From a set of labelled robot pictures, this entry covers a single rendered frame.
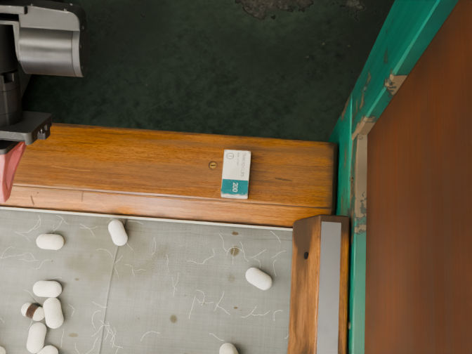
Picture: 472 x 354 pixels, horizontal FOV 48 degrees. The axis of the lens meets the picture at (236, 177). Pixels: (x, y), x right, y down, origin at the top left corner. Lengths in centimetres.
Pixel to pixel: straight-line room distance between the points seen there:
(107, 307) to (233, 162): 25
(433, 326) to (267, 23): 139
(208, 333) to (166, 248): 12
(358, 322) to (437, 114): 26
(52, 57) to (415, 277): 39
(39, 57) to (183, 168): 25
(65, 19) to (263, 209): 33
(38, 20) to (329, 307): 41
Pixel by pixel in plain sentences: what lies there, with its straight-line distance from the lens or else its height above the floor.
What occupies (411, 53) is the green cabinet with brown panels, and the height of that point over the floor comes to 106.
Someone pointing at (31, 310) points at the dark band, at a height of 76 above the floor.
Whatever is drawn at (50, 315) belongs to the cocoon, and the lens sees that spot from 72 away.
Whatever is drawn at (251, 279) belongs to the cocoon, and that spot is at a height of 76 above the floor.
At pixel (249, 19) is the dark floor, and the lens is 169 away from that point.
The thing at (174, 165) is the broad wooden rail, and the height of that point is 76.
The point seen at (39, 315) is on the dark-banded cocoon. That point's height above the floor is 76.
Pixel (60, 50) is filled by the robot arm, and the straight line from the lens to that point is 55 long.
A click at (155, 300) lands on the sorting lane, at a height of 74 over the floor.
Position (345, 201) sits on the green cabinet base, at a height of 82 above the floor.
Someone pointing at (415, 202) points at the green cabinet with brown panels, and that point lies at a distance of 43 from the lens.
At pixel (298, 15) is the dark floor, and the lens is 170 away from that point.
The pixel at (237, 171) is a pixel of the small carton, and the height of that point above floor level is 79.
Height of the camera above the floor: 144
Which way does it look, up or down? 75 degrees down
